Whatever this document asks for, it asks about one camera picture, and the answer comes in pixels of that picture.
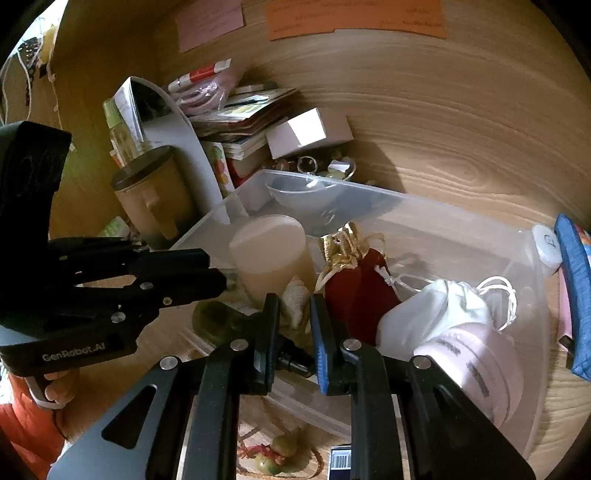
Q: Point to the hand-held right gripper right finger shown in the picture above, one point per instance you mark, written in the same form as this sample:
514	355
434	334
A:
320	344

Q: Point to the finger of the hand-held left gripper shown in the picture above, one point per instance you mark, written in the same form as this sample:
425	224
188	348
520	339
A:
194	286
175	258

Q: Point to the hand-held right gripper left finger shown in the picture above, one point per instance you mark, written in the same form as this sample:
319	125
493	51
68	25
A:
268	332

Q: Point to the dark green glass bottle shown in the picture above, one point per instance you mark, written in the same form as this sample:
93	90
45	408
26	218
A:
217	318

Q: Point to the beige seashell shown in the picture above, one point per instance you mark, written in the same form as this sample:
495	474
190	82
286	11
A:
295	300

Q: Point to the white cylindrical jar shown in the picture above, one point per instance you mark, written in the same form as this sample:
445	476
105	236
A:
270	256

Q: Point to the pink round case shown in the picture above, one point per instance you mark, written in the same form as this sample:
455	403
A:
480	369

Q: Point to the clear plastic container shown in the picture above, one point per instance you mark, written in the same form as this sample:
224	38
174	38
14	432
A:
438	221

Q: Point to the person's left forearm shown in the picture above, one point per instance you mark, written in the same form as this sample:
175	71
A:
25	424

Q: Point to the person's left hand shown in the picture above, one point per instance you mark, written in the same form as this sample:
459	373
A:
62	385

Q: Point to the brown ceramic mug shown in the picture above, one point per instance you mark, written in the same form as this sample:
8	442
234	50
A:
152	203

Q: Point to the black barcode box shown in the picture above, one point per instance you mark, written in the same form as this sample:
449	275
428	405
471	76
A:
341	461

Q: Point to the clear plastic bowl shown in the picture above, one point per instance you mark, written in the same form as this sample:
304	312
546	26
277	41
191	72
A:
304	196

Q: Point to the stack of booklets and packets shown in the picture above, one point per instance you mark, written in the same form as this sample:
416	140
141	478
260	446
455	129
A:
240	110

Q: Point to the pile of small trinkets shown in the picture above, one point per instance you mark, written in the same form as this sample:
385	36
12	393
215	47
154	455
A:
318	166

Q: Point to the small white box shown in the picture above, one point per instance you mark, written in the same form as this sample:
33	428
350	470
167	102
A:
309	131

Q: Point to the pink sticky note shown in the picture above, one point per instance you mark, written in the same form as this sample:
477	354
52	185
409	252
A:
210	23

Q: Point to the pink tube with white cap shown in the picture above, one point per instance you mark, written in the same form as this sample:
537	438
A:
547	244

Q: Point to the wooden desk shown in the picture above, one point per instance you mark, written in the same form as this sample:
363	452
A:
461	138

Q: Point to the blue pencil case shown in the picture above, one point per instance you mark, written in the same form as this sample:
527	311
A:
575	286

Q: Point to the orange sticky note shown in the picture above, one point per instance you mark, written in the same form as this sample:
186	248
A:
355	18

